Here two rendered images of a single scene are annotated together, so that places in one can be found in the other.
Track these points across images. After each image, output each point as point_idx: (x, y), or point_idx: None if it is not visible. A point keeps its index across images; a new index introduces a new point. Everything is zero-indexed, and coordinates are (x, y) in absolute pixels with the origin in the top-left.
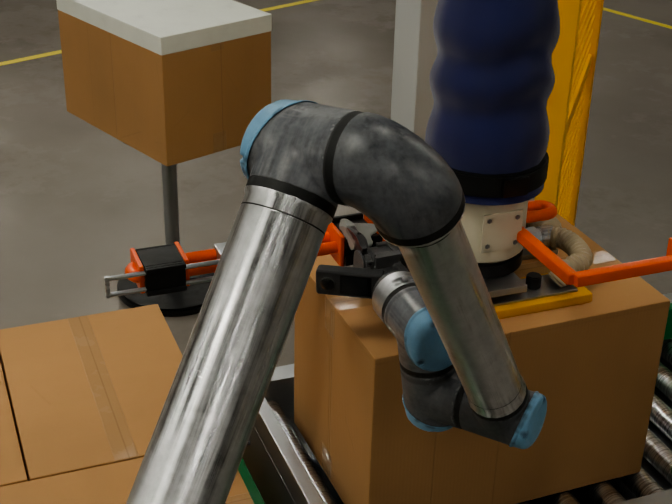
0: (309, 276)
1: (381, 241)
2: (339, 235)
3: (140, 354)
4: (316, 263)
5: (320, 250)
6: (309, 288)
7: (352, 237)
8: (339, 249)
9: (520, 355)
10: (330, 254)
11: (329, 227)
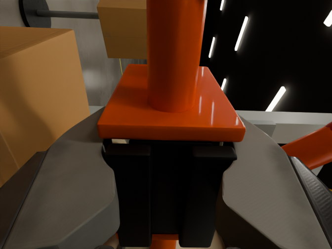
0: (41, 40)
1: (189, 246)
2: (240, 118)
3: None
4: (66, 58)
5: (187, 27)
6: (16, 39)
7: (320, 215)
8: (180, 119)
9: None
10: (121, 79)
11: (205, 78)
